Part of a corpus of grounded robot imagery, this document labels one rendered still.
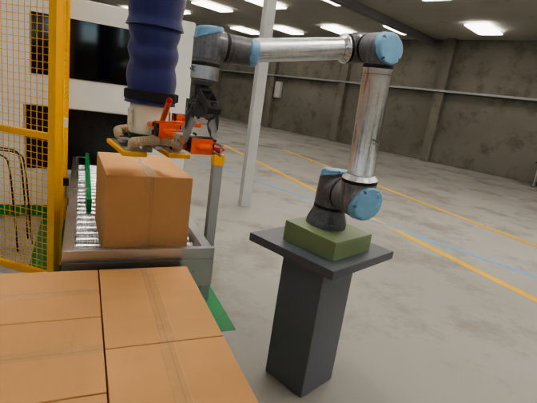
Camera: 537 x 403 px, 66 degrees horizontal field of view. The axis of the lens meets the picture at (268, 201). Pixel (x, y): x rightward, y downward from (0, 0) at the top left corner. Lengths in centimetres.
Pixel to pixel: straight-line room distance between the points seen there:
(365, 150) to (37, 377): 134
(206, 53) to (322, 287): 112
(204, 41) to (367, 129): 72
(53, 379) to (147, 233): 92
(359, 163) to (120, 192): 109
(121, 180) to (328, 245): 98
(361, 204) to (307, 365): 84
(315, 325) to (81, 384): 106
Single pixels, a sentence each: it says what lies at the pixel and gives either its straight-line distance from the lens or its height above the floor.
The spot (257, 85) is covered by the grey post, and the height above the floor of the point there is 149.
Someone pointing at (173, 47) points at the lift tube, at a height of 153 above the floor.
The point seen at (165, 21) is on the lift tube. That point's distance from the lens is 186.
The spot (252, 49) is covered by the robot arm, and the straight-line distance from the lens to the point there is 142.
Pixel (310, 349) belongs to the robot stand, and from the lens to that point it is 207.
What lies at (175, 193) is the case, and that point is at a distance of 207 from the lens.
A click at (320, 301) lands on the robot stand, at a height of 52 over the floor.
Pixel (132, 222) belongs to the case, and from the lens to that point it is 207.
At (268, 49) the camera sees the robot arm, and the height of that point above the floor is 155.
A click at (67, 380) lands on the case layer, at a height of 54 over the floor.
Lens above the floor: 139
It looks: 14 degrees down
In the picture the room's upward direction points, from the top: 8 degrees clockwise
